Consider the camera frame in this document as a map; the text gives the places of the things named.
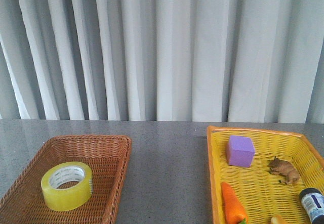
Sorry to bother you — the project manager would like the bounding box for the small labelled bottle dark cap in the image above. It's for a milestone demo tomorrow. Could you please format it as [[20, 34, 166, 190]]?
[[299, 188, 323, 224]]

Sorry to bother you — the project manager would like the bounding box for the purple foam cube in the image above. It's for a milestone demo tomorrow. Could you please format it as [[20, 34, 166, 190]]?
[[226, 135, 255, 168]]

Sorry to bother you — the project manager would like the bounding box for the yellow plastic basket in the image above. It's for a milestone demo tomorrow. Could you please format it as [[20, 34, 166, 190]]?
[[207, 126, 323, 223]]

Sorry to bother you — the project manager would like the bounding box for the brown wicker basket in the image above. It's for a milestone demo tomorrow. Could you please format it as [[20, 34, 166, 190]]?
[[1, 135, 132, 223]]

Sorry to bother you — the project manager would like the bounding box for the orange toy carrot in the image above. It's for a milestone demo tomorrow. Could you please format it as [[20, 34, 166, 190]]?
[[221, 182, 248, 224]]

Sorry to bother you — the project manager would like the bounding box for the white pleated curtain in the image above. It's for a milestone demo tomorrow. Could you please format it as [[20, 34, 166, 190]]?
[[1, 0, 323, 123]]

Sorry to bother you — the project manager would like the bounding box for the toy croissant bread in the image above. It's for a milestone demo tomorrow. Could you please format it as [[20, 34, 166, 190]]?
[[270, 215, 289, 224]]

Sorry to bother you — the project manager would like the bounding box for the yellow tape roll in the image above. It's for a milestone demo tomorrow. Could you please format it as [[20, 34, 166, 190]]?
[[41, 161, 93, 211]]

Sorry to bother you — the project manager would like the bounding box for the brown toy animal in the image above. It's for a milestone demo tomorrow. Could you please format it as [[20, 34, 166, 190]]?
[[267, 156, 300, 185]]

